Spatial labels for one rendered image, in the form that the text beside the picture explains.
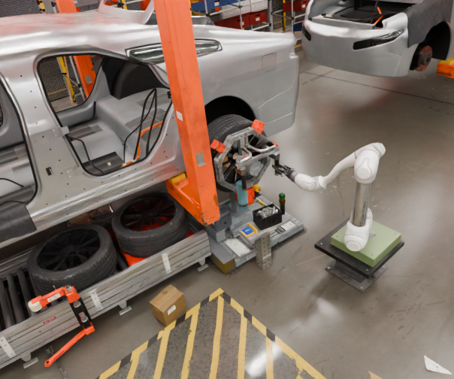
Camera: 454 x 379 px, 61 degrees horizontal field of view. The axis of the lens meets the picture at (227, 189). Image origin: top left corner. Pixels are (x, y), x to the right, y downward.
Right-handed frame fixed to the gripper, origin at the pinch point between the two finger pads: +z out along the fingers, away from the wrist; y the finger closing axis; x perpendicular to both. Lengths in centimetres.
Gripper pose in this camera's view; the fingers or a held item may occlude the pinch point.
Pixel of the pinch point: (276, 165)
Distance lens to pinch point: 323.2
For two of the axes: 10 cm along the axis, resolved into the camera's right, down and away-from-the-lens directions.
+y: 8.2, -3.9, 4.1
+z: -5.6, -4.2, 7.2
